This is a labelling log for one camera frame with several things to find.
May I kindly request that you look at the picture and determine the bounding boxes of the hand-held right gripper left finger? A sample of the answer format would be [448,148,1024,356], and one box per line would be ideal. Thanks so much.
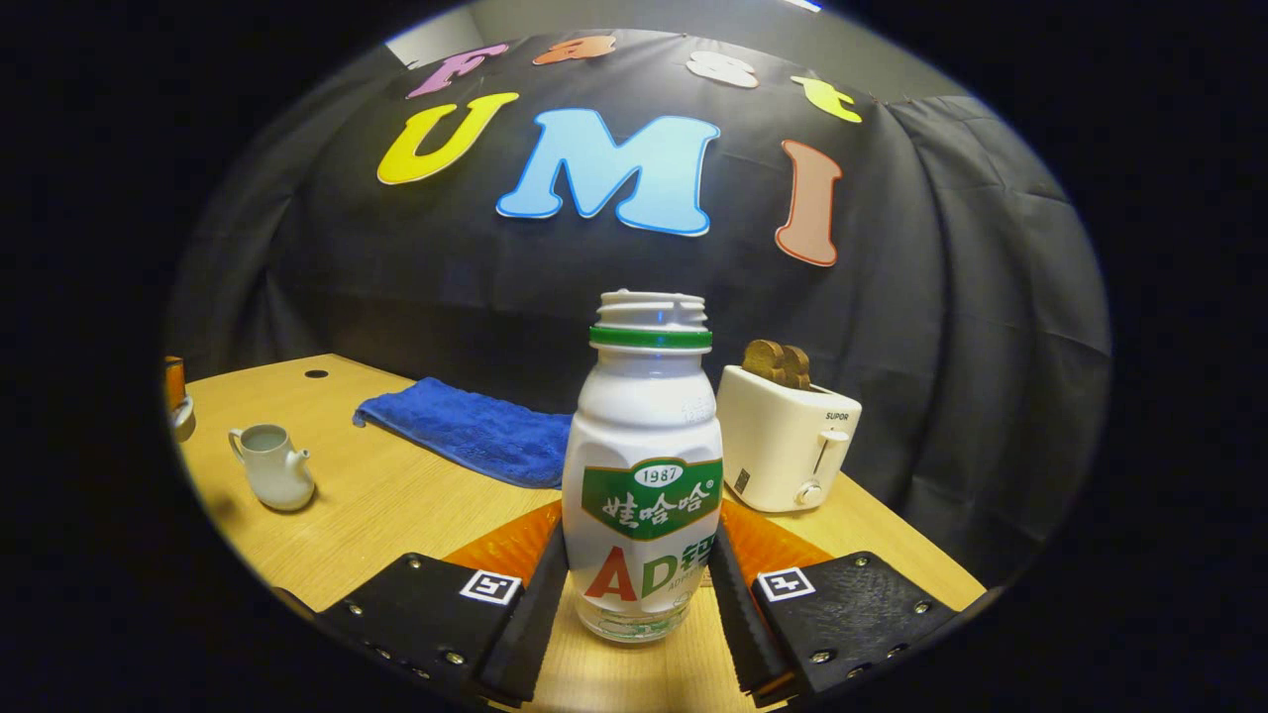
[315,500,572,707]

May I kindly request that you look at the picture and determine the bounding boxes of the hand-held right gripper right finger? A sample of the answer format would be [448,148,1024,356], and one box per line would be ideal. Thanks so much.
[706,498,961,708]

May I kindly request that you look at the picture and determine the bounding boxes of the white teacup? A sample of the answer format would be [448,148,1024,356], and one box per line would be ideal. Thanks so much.
[229,424,317,512]

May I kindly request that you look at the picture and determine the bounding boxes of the white water bottle green label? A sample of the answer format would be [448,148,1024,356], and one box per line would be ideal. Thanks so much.
[562,289,725,645]

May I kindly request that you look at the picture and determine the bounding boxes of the white toaster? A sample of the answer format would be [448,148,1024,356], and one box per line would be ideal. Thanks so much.
[715,364,863,514]

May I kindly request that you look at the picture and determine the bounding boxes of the blue towel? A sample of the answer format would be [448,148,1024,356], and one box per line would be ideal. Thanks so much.
[353,376,574,490]

